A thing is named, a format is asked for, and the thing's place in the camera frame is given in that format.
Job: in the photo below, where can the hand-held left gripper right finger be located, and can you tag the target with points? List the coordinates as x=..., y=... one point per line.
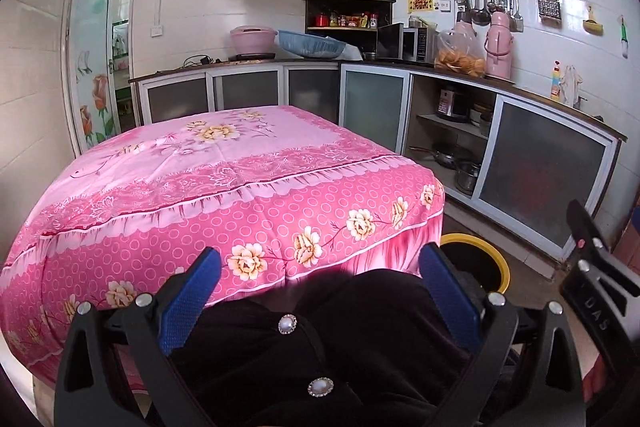
x=450, y=302

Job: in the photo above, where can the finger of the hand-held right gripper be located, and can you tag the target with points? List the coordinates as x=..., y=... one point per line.
x=595, y=257

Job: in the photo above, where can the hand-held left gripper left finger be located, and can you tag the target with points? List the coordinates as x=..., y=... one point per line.
x=192, y=299

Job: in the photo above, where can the yellow-rimmed black trash bin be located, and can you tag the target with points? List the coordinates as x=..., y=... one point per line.
x=496, y=255

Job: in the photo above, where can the pink floral tablecloth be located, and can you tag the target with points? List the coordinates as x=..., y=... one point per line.
x=225, y=197

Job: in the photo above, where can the steel cooking pot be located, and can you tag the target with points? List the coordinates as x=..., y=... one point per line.
x=469, y=179

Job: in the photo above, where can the steel frying pan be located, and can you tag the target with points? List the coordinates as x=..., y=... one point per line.
x=445, y=154

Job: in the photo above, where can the white plastic bag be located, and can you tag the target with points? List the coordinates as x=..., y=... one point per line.
x=571, y=87

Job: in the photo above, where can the yellow dish soap bottle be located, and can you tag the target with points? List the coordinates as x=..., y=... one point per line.
x=555, y=84

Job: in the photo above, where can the white-framed kitchen cabinet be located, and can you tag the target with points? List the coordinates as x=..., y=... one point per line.
x=375, y=102

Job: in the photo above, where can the pink thermos flask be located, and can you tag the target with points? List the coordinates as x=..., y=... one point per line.
x=499, y=49

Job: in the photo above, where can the clear bag of fried snacks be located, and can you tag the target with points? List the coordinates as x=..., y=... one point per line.
x=460, y=57

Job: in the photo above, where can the black induction cooker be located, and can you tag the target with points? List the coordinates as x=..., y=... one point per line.
x=252, y=56

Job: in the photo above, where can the flower-printed glass door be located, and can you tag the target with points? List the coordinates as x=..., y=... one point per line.
x=97, y=57

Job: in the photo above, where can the black microwave oven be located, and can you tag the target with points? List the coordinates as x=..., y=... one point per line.
x=407, y=44

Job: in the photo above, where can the pink plastic basin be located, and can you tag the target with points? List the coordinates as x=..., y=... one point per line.
x=252, y=38

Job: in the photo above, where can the blue plastic basket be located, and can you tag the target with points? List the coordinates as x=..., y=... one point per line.
x=310, y=44

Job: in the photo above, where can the row of red spice jars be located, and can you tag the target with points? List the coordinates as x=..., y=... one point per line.
x=347, y=21

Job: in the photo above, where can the black spice shelf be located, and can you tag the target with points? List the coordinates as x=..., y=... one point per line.
x=350, y=4

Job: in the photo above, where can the green wall sticker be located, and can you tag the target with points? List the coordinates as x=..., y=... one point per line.
x=624, y=37

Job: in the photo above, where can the white wall socket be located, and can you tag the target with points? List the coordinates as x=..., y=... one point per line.
x=157, y=31

